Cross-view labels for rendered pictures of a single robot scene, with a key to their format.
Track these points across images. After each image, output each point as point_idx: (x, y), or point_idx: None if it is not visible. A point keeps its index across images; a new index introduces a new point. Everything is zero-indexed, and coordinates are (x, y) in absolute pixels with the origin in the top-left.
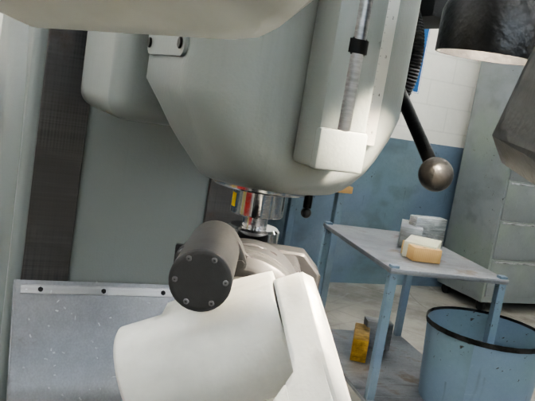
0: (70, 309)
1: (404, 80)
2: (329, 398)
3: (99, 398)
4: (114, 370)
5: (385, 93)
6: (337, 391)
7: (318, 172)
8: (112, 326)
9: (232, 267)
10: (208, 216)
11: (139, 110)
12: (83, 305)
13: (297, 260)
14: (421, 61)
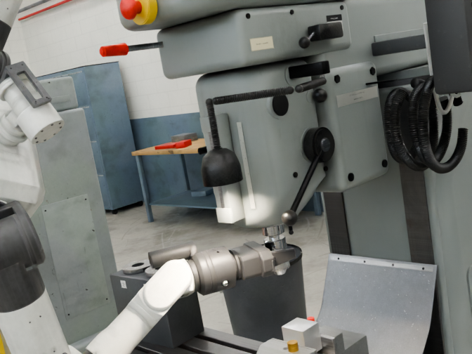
0: (349, 269)
1: (267, 178)
2: (138, 292)
3: (355, 316)
4: (364, 303)
5: (254, 187)
6: (143, 291)
7: (241, 220)
8: (366, 280)
9: (156, 257)
10: (407, 221)
11: None
12: (355, 268)
13: (252, 254)
14: (423, 128)
